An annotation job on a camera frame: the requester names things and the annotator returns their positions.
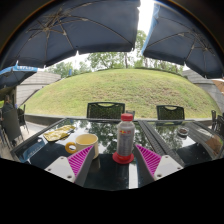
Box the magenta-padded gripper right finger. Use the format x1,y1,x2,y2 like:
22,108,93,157
133,143,184,186

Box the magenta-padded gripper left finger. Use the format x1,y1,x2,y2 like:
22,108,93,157
44,144,97,188

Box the red-capped clear drink bottle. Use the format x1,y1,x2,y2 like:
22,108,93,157
116,113,136,158

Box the flat round red coaster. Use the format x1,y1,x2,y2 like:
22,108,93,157
112,151,135,165

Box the yellow crumpled packet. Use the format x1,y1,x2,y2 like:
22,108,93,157
43,124,77,143

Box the small dark ashtray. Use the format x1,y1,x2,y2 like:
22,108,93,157
177,126,190,137

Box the dark mesh-back chair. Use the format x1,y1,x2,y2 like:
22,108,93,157
156,104,186,121
86,101,126,120

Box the grey wicker chair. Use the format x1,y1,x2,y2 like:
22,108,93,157
1,108,24,145

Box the dark wicker chair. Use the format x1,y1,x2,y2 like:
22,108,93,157
211,109,224,135

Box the person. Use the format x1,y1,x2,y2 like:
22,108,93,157
1,94,15,114

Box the light blue parasol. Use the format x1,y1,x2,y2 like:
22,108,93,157
0,64,38,89

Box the large dark blue parasol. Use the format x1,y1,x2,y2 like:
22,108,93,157
141,0,224,79
0,0,141,69

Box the cream mug with yellow handle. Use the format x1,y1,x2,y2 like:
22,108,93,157
64,133,100,160

